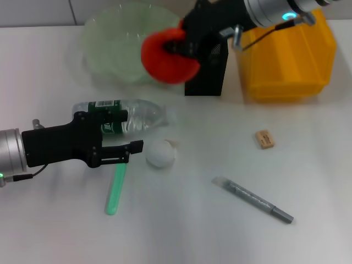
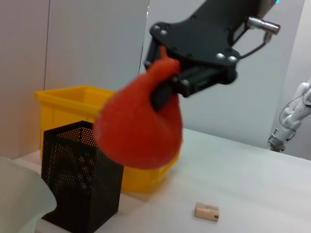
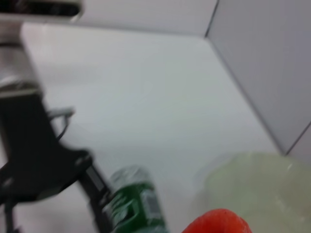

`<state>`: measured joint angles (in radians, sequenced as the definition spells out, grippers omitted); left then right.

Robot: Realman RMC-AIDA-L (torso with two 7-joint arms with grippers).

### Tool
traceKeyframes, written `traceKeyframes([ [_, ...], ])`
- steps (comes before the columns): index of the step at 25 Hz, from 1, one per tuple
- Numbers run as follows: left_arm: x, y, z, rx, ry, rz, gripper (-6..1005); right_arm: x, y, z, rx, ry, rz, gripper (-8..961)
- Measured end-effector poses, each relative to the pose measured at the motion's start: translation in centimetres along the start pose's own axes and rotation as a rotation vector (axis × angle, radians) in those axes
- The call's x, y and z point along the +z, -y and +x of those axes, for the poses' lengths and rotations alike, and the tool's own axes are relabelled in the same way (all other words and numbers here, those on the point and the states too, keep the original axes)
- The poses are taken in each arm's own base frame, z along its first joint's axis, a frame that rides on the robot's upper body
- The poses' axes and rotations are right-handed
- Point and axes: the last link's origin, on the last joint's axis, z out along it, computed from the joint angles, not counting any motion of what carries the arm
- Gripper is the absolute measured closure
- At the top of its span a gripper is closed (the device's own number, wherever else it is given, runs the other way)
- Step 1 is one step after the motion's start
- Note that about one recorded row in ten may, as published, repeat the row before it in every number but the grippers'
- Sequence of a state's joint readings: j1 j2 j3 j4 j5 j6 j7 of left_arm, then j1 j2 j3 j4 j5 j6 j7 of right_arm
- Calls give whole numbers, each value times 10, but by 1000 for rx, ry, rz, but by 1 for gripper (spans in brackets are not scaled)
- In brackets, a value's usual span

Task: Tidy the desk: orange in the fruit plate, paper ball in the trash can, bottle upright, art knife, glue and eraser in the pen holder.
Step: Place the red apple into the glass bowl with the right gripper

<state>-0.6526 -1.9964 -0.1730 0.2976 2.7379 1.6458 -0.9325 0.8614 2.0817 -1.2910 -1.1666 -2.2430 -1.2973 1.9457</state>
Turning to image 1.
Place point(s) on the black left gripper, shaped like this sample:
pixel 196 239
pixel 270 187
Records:
pixel 55 145

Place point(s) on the grey marker pen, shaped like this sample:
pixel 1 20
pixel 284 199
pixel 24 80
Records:
pixel 253 198

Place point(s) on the pale green glass bowl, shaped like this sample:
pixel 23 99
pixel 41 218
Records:
pixel 115 49

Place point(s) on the black mesh pen holder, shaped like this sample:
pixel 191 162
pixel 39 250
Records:
pixel 209 79

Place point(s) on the yellow plastic bin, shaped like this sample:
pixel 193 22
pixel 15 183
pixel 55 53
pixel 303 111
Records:
pixel 288 68

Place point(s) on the green pen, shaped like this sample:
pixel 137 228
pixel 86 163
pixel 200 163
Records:
pixel 114 192

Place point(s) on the beige eraser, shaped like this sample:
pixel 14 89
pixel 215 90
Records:
pixel 265 139

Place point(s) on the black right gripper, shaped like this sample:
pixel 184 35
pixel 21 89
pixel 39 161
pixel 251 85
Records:
pixel 214 16

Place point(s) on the clear water bottle green label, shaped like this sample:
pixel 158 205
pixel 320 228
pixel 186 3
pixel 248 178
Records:
pixel 143 115

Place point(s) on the white garlic bulb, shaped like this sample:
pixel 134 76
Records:
pixel 160 154

